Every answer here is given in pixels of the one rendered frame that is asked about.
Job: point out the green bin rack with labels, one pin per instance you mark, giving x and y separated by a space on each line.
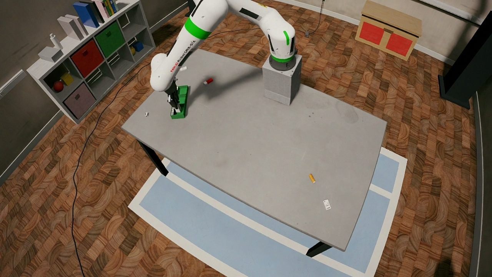
183 94

